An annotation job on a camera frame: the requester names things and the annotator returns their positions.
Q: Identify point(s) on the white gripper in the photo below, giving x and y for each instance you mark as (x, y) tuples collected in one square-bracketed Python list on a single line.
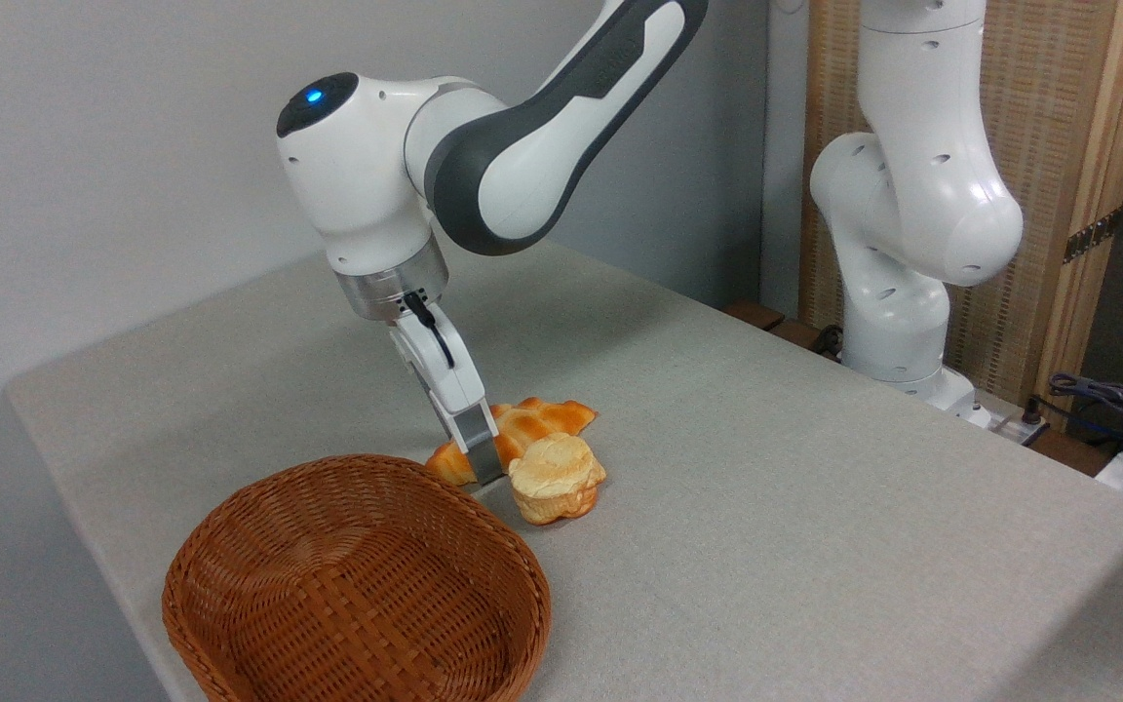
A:
[(445, 375)]

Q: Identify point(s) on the braided orange bread loaf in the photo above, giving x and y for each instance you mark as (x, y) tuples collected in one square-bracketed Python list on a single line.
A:
[(542, 419)]

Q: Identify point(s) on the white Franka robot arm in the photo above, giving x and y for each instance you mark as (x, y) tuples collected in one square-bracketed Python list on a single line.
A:
[(922, 195)]

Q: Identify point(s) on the pale muffin-shaped bread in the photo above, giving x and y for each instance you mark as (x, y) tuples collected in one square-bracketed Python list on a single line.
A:
[(557, 478)]

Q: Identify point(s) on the brown woven wicker basket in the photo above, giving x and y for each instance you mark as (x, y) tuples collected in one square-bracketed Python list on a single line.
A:
[(357, 585)]

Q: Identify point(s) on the brown wooden floor block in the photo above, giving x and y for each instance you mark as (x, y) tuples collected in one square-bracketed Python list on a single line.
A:
[(766, 320)]

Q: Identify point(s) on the metal screen hinge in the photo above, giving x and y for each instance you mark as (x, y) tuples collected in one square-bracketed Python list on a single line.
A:
[(1091, 236)]

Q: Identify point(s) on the woven wooden folding screen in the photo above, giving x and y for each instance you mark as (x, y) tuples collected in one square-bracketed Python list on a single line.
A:
[(1059, 117)]

